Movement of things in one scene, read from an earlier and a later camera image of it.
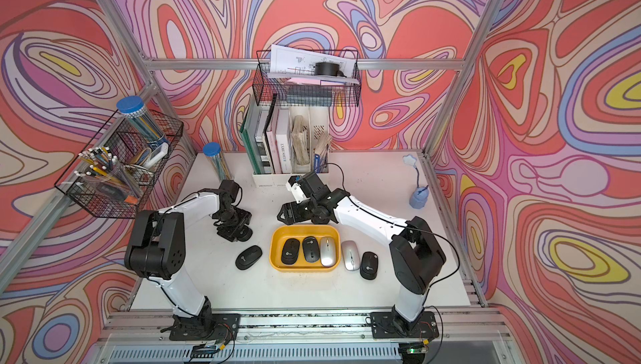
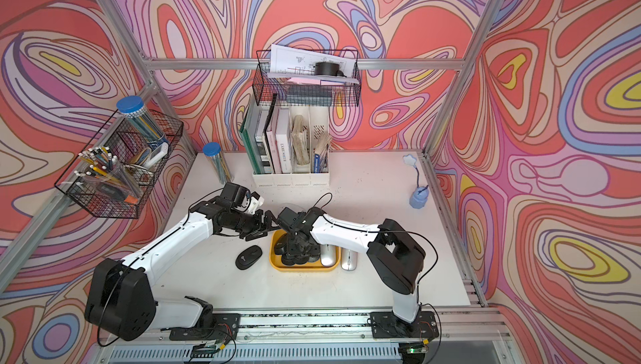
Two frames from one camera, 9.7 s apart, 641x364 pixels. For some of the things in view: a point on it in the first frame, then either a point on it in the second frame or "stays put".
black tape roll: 328,68 stays put
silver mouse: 328,251 stays put
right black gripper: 290,210 → 291,250
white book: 284,140 stays put
